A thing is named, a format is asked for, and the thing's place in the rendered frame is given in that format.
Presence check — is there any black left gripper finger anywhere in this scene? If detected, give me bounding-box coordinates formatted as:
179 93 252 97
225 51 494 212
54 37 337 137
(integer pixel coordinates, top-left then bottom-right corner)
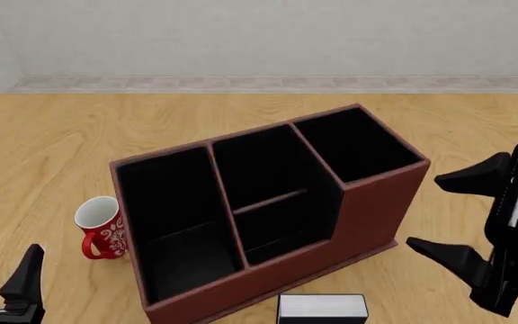
0 243 46 312

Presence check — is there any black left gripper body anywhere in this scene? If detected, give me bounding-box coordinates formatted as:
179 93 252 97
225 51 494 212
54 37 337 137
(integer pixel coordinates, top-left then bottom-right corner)
0 302 47 324

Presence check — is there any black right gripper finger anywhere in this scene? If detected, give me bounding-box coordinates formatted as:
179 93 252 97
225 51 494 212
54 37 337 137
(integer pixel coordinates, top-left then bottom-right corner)
433 151 512 201
406 236 496 291

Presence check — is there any red-brown desk caddy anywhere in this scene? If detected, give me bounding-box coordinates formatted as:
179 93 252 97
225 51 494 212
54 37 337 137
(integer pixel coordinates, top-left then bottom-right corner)
108 103 432 322

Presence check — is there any red patterned mug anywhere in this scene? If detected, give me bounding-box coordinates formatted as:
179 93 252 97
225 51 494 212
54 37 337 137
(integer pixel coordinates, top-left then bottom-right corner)
74 194 131 261

